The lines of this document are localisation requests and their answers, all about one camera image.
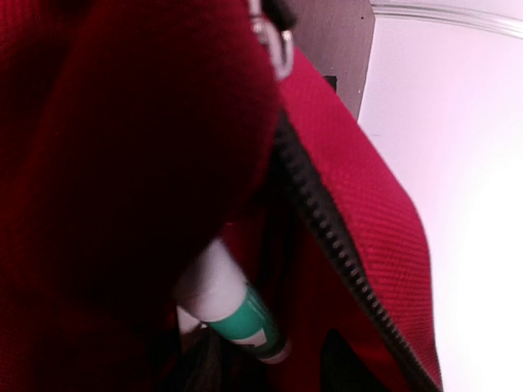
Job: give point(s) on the white green glue stick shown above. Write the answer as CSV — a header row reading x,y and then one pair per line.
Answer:
x,y
215,291

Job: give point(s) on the red backpack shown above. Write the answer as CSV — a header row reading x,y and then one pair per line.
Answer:
x,y
133,134

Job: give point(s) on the right aluminium corner post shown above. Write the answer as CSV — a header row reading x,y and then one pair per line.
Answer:
x,y
470,18

